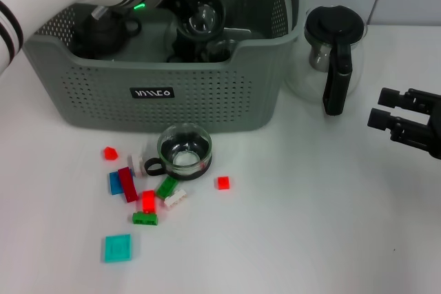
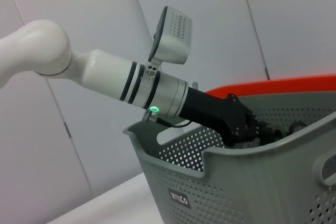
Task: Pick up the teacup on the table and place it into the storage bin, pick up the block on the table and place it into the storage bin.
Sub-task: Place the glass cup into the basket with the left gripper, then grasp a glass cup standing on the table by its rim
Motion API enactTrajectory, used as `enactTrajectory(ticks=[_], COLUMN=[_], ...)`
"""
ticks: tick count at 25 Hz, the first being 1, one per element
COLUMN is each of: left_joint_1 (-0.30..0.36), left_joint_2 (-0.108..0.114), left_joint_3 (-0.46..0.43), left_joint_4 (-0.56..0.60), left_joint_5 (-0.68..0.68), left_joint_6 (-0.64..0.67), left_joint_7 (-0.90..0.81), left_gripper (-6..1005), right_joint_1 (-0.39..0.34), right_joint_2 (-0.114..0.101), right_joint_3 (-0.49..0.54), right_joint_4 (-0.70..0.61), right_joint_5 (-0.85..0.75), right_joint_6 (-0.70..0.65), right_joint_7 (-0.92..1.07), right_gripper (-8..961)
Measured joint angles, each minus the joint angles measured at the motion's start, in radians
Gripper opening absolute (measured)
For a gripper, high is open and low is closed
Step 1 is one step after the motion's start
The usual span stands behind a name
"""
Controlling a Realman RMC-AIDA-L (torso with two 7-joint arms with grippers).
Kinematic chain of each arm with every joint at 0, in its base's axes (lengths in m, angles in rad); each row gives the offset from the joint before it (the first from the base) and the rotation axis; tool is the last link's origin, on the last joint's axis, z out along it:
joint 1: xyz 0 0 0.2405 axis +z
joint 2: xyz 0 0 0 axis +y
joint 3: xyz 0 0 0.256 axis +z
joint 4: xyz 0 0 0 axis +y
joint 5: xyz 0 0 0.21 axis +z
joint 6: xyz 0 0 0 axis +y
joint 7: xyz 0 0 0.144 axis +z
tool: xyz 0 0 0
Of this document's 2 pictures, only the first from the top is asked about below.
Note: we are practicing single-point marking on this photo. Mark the grey perforated storage bin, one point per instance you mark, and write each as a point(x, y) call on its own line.
point(172, 111)

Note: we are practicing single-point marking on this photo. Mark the glass carafe black lid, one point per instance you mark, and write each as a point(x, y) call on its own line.
point(337, 25)

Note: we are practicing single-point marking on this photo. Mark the glass teacup black sleeve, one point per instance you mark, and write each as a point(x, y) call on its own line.
point(203, 18)
point(222, 51)
point(186, 162)

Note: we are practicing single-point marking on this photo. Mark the bright red sloped brick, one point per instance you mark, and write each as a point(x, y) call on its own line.
point(149, 201)

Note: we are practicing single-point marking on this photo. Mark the green toy brick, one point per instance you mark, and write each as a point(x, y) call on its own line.
point(146, 219)
point(167, 187)

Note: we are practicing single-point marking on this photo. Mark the black clay teapot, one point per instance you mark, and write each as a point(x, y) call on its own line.
point(103, 37)

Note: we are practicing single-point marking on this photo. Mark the small red toy brick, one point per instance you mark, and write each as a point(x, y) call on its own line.
point(223, 183)
point(110, 153)

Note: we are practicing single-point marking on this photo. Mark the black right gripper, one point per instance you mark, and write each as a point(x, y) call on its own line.
point(435, 128)

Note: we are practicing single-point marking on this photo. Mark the teal square toy plate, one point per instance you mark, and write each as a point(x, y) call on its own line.
point(118, 248)

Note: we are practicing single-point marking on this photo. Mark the blue toy brick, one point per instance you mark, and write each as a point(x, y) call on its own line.
point(114, 185)

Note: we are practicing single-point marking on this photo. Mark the dark red toy brick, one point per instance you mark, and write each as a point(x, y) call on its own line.
point(129, 187)

